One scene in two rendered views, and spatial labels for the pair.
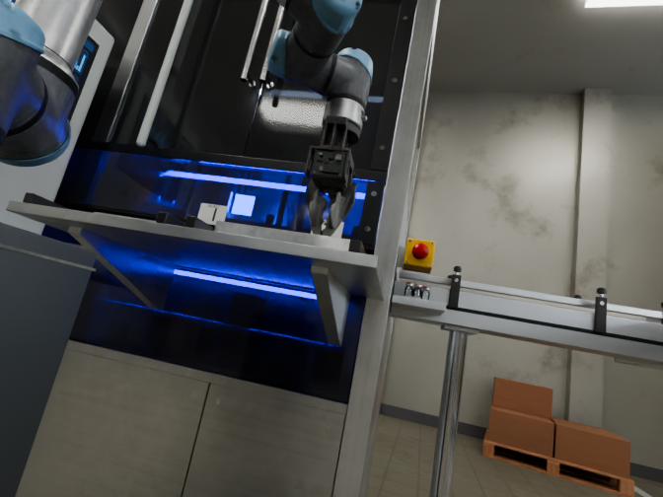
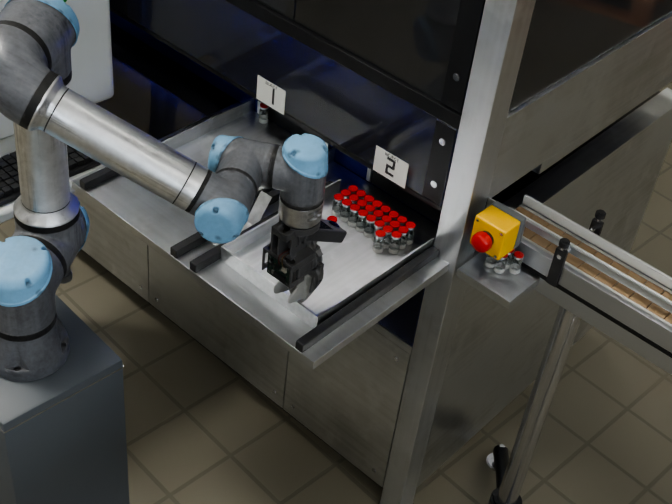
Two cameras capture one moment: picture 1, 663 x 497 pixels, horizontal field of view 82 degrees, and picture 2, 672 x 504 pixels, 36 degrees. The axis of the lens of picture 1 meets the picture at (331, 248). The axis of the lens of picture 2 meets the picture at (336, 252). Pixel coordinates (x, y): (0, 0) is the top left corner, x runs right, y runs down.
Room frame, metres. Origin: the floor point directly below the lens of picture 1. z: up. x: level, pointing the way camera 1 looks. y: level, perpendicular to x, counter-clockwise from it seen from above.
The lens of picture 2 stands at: (-0.58, -0.64, 2.24)
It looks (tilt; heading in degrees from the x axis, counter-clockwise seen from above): 41 degrees down; 26
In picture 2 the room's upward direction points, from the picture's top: 7 degrees clockwise
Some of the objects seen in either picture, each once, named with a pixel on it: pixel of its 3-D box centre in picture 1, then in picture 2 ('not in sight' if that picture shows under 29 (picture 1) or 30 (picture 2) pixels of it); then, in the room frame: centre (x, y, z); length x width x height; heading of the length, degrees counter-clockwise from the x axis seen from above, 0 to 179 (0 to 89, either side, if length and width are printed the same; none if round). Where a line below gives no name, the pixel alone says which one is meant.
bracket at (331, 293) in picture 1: (329, 313); not in sight; (0.81, -0.02, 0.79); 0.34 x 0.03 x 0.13; 168
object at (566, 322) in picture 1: (517, 309); (651, 301); (1.05, -0.54, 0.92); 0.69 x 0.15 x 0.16; 78
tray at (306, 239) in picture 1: (303, 260); (328, 249); (0.83, 0.06, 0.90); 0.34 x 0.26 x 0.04; 168
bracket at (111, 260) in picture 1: (123, 275); not in sight; (0.91, 0.47, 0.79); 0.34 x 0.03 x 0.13; 168
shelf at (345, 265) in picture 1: (230, 261); (270, 217); (0.87, 0.22, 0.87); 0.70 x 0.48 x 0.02; 78
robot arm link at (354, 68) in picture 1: (348, 83); (302, 170); (0.64, 0.03, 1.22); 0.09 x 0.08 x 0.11; 110
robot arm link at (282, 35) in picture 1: (304, 57); (242, 167); (0.59, 0.11, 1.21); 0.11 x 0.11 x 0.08; 20
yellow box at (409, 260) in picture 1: (418, 255); (496, 231); (0.97, -0.23, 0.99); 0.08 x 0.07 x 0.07; 168
